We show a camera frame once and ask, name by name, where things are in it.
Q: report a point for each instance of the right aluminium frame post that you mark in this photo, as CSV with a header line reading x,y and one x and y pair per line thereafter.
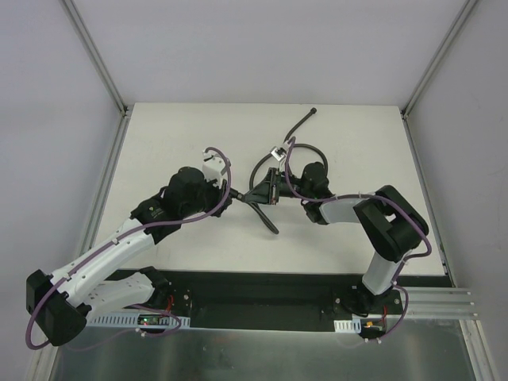
x,y
454,30

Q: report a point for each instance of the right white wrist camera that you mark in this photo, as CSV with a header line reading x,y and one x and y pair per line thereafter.
x,y
279,153

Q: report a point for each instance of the white slotted cable duct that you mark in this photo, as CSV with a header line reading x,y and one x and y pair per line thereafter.
x,y
352,325
139,320

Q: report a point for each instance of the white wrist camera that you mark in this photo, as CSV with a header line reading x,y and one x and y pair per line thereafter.
x,y
279,153
212,166

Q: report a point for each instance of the right white slotted cable duct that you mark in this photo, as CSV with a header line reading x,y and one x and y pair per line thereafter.
x,y
352,325

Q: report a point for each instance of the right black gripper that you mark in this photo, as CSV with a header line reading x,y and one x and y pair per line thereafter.
x,y
272,191

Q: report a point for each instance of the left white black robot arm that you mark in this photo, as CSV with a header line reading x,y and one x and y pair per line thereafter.
x,y
62,303

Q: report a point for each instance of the left white slotted cable duct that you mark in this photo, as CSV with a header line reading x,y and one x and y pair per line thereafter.
x,y
139,320

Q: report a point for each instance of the left aluminium frame post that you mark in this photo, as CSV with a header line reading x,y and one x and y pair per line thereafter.
x,y
79,25

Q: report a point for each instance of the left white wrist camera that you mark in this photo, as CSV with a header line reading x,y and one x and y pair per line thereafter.
x,y
212,166

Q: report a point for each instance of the aluminium front rail profile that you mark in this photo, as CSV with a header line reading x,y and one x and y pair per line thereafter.
x,y
439,303

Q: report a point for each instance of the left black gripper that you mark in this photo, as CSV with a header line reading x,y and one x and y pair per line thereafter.
x,y
222,194

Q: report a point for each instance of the aluminium frame post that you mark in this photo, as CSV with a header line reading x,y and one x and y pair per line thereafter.
x,y
454,30
79,25

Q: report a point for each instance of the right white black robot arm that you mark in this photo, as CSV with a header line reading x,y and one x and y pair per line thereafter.
x,y
391,224

